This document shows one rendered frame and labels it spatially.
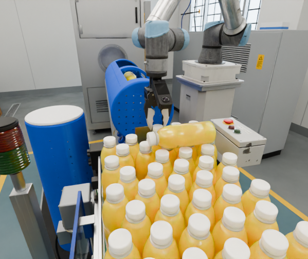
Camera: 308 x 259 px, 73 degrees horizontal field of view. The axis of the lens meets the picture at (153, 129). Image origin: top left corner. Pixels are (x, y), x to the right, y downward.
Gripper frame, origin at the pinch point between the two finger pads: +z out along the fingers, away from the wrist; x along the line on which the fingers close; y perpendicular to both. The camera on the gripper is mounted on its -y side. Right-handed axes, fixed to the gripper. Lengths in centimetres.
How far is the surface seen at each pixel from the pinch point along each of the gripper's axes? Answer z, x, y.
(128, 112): -0.5, 8.8, 16.8
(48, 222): 95, 67, 57
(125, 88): -11.3, 9.3, 16.9
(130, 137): -0.6, 11.0, -7.2
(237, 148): 1.9, -22.1, -18.0
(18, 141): -12.7, 35.1, -27.6
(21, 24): -50, 182, 502
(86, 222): 17.2, 26.6, -22.3
